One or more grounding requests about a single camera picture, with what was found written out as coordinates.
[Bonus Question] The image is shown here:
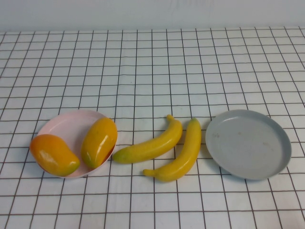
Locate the thick yellow plastic banana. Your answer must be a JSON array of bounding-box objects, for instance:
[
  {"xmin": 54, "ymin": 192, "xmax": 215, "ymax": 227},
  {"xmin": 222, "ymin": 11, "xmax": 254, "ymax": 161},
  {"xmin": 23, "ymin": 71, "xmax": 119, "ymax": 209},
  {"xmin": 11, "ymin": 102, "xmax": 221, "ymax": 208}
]
[{"xmin": 112, "ymin": 114, "xmax": 183, "ymax": 165}]

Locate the slender curved yellow banana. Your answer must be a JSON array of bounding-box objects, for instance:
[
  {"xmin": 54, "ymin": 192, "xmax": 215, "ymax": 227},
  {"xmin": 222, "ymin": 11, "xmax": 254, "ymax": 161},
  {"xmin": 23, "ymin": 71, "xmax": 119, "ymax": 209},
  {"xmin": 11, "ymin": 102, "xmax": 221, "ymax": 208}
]
[{"xmin": 142, "ymin": 117, "xmax": 202, "ymax": 183}]

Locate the yellow plastic mango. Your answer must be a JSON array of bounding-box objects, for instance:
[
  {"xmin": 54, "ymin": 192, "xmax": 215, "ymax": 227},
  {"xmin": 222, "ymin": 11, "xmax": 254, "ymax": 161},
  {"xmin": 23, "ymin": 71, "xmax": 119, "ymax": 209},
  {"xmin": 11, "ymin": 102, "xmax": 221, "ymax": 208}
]
[{"xmin": 81, "ymin": 117, "xmax": 118, "ymax": 169}]

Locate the orange blushed plastic mango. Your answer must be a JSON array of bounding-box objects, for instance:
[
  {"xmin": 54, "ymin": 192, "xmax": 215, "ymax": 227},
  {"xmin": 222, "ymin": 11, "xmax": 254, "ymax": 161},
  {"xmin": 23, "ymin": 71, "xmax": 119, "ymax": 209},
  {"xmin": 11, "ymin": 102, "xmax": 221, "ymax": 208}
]
[{"xmin": 30, "ymin": 134, "xmax": 81, "ymax": 174}]

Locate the pink round plate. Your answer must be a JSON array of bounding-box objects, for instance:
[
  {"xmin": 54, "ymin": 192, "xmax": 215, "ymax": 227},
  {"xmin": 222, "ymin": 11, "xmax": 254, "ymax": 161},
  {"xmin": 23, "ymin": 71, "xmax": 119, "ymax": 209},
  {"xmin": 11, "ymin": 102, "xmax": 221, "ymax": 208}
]
[{"xmin": 35, "ymin": 109, "xmax": 118, "ymax": 177}]

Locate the grey round plate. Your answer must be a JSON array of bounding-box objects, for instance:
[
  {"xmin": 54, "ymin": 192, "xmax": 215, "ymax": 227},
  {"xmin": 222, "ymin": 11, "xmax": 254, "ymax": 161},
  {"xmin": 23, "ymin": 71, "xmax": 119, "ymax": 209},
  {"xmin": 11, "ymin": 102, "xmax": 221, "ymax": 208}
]
[{"xmin": 205, "ymin": 109, "xmax": 292, "ymax": 181}]

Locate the white checked tablecloth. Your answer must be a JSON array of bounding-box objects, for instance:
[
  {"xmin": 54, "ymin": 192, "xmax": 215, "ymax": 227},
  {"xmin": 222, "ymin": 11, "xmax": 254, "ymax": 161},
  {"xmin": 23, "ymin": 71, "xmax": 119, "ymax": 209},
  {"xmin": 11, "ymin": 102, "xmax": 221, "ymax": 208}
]
[{"xmin": 0, "ymin": 25, "xmax": 305, "ymax": 229}]

